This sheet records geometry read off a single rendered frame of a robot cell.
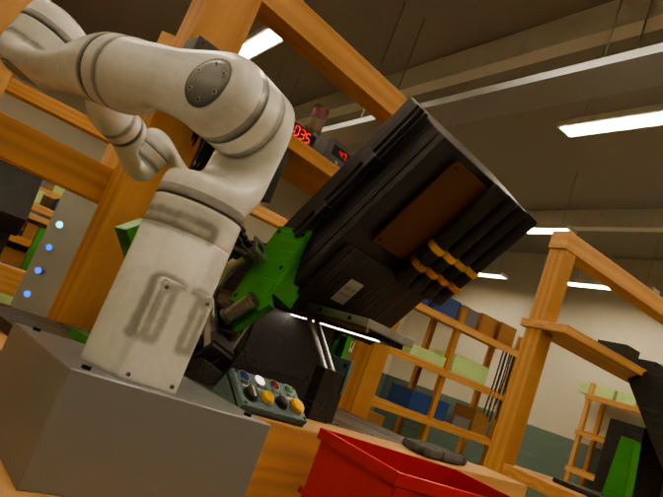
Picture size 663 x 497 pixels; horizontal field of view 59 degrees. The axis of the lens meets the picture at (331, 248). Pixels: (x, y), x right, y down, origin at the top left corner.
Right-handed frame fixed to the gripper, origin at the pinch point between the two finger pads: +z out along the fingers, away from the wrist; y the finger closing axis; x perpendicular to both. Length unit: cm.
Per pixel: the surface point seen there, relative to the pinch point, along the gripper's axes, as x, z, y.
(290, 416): -5.0, 5.0, -42.7
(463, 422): 120, 569, 296
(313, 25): -31, -10, 69
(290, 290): -4.9, 8.1, -8.9
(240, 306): 2.0, -0.4, -15.9
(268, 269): -3.1, 2.8, -5.6
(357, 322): -16.1, 14.9, -20.4
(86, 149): 519, 191, 847
